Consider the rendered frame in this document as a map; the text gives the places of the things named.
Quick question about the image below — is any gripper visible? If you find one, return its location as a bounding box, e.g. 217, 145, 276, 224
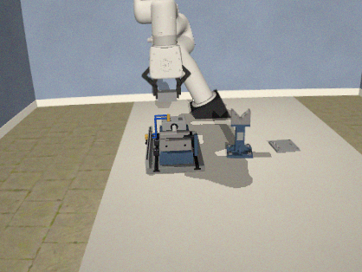
141, 44, 191, 100

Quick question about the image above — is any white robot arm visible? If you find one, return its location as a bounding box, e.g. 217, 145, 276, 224
133, 0, 216, 107

